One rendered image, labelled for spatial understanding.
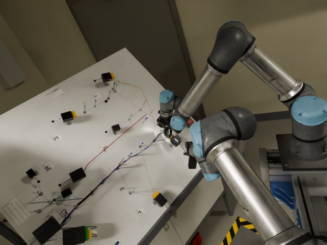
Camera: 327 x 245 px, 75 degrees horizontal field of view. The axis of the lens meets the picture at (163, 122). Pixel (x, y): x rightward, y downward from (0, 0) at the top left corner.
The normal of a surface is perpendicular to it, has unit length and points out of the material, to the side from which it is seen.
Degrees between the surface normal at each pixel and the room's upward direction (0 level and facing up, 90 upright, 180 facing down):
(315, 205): 0
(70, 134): 50
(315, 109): 7
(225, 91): 90
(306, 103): 7
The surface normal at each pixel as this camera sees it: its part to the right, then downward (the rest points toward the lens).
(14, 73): 0.91, -0.10
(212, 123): -0.24, -0.65
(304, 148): -0.67, 0.32
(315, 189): -0.32, -0.80
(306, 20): -0.27, 0.60
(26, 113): 0.31, -0.37
